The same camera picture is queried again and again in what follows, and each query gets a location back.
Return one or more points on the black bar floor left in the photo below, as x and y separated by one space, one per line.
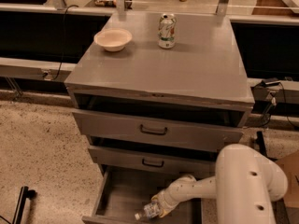
25 194

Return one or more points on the green white soda can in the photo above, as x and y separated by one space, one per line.
166 31

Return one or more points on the wooden counter top right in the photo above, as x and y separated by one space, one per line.
273 8

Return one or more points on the grey bottom drawer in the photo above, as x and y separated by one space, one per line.
124 192

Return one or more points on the black top drawer handle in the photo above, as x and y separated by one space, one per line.
152 131

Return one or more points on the black device on rail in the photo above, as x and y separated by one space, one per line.
270 82

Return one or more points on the black middle drawer handle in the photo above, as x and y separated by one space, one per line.
154 164

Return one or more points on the clear plastic water bottle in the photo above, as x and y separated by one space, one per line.
150 210

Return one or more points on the white paper bowl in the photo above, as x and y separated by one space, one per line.
112 39

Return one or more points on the grey middle drawer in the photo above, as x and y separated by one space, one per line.
133 160

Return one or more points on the brown cardboard box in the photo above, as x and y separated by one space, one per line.
290 166

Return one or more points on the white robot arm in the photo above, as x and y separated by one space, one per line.
244 187

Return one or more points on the grey drawer cabinet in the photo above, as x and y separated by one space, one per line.
200 80

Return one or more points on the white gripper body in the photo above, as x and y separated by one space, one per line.
165 200

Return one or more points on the grey drawer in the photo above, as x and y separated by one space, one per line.
124 192
188 135
133 160

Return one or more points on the grey top drawer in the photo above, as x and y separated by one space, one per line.
188 135

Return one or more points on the black drawer handle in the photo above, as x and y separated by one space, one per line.
154 164
152 131

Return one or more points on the black metal stand leg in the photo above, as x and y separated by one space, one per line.
259 141

